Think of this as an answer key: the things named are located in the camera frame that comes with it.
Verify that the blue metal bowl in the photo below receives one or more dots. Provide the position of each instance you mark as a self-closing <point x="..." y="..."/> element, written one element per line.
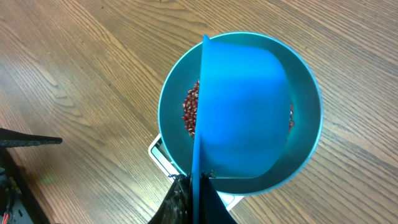
<point x="307" y="114"/>

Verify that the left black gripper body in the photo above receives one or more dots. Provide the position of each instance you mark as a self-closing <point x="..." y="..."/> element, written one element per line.
<point x="18" y="204"/>

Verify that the blue plastic measuring scoop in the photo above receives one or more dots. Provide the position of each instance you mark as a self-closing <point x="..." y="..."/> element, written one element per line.
<point x="243" y="114"/>

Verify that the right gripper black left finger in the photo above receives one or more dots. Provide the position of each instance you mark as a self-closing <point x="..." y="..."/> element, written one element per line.
<point x="176" y="207"/>

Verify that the red beans in bowl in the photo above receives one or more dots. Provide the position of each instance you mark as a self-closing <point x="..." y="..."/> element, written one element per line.
<point x="189" y="107"/>

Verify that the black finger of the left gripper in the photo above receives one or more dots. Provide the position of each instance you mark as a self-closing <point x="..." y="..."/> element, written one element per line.
<point x="15" y="139"/>

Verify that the white digital kitchen scale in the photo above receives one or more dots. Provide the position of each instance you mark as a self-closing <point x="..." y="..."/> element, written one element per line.
<point x="159" y="155"/>

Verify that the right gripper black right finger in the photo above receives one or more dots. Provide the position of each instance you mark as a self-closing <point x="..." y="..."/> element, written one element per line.
<point x="212" y="209"/>

